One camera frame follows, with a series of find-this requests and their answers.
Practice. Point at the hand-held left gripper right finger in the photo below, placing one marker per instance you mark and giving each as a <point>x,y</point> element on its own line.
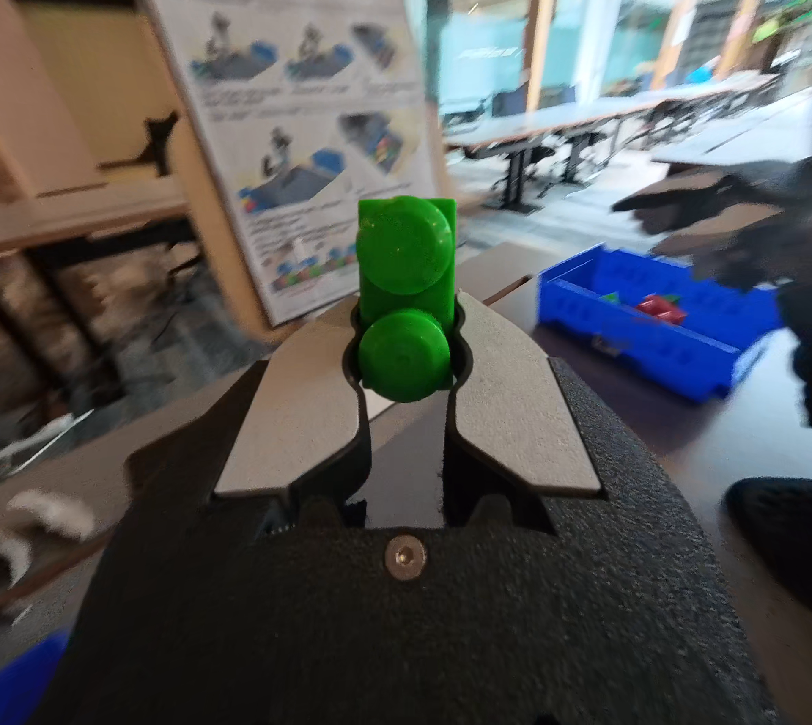
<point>520,414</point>

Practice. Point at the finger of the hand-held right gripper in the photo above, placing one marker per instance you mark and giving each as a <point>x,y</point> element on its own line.
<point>698,199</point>
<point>736,249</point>

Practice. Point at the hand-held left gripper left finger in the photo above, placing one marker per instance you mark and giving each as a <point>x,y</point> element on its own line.
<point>286,421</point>

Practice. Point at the red mega block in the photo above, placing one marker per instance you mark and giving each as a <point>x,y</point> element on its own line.
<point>661,309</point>

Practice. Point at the blue plastic bin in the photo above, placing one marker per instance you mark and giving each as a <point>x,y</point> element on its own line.
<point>584,319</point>

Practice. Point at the blue plastic object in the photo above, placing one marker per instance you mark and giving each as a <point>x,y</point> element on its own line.
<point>28,681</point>

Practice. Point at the long dark table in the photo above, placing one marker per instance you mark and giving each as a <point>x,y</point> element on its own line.
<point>546,122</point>

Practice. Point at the printed instruction sheet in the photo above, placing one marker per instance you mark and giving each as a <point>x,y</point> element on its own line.
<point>292,103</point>

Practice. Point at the wooden table frame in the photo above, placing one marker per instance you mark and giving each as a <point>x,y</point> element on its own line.
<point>76,211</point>

